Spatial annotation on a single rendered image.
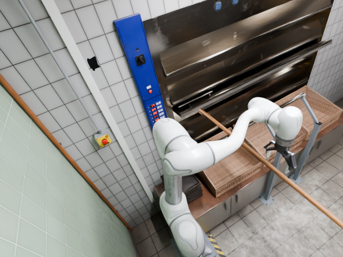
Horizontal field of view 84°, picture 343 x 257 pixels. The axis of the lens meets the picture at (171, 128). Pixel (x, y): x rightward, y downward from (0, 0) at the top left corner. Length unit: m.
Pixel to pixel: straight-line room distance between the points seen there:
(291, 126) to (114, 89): 1.07
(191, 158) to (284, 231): 2.01
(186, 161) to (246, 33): 1.38
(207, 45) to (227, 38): 0.18
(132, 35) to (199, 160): 0.88
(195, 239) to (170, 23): 1.30
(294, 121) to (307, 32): 1.62
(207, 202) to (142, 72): 1.32
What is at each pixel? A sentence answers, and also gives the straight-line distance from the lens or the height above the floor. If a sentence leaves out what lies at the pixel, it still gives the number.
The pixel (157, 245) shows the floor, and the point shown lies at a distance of 2.55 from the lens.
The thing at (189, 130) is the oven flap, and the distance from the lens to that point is 1.92.
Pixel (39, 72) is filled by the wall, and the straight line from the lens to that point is 1.32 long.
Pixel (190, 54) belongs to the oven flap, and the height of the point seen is 1.79.
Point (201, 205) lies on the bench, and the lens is 1.98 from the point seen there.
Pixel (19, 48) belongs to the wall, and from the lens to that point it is 1.30.
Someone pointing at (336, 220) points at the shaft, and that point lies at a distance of 1.40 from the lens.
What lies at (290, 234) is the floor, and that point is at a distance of 2.61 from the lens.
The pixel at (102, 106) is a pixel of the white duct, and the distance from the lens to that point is 1.41.
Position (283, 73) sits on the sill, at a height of 1.18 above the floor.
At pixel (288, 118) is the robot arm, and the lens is 1.02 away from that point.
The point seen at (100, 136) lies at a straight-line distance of 1.47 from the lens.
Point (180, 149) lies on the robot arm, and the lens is 0.73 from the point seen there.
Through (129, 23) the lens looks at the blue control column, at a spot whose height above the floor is 2.12.
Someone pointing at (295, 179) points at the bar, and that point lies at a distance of 2.91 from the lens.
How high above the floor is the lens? 2.36
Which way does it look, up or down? 41 degrees down
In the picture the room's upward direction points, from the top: 14 degrees counter-clockwise
